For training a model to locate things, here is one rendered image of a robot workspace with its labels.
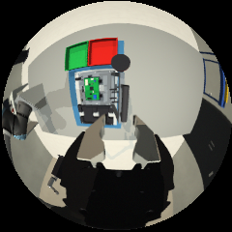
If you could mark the green circuit board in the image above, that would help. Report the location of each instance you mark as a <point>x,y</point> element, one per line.
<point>92,88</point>

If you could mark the green bin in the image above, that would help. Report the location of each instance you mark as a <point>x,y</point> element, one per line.
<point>76,56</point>

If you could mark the red bin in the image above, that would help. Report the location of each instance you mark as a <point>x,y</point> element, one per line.
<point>101,51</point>

